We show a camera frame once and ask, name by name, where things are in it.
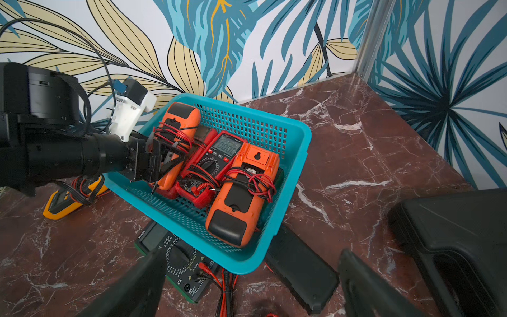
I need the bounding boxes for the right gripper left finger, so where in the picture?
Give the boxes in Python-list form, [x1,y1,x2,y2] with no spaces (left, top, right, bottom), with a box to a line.
[78,249,167,316]

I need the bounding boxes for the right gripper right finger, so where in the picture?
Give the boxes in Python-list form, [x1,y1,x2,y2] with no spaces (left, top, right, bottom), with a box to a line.
[338,249,424,316]

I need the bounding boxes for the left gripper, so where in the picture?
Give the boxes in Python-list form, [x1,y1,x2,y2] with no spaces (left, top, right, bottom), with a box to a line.
[120,131,188,183]

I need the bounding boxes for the orange multimeter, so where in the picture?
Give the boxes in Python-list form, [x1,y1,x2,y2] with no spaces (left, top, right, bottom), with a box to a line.
[154,102,201,190]

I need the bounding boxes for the red multimeter with display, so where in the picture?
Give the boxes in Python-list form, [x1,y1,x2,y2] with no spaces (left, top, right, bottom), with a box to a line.
[176,131,246,209]

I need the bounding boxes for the green black dial multimeter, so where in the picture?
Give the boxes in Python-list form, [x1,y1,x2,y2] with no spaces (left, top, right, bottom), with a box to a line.
[135,221,219,304]

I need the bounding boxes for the orange multimeter face down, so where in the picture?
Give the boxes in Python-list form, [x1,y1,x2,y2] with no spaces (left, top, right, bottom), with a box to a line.
[206,143,280,248]

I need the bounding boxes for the yellow multimeter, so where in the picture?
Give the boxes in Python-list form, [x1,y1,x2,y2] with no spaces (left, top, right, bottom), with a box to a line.
[43,175,110,220]

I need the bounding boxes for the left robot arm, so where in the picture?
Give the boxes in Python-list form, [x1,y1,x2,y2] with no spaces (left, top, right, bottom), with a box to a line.
[1,63,187,196]

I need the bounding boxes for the black multimeter under basket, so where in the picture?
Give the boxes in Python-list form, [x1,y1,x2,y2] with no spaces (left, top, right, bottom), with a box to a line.
[265,225,339,315]

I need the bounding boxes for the black plastic tool case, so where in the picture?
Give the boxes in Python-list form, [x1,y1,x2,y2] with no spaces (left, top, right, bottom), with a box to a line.
[388,189,506,316]

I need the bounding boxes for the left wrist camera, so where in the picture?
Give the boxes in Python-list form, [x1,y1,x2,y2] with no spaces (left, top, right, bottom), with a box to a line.
[108,77,157,143]

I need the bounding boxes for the right aluminium corner post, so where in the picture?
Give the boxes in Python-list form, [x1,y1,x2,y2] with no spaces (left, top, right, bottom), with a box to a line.
[353,0,396,83]

